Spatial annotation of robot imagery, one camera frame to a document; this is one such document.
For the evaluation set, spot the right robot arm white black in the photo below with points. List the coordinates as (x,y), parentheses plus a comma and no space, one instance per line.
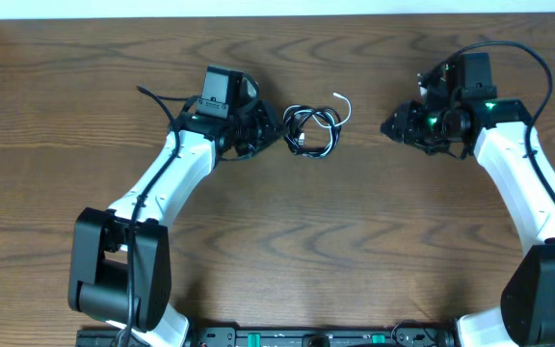
(460,105)

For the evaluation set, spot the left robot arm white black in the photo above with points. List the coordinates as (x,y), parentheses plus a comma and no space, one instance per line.
(120,269)

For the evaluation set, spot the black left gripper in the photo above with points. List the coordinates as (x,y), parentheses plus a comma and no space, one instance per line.
(260,127)

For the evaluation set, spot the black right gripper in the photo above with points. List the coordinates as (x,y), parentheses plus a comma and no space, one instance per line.
(407,115)

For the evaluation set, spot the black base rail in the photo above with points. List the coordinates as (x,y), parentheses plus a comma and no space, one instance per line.
(403,335)

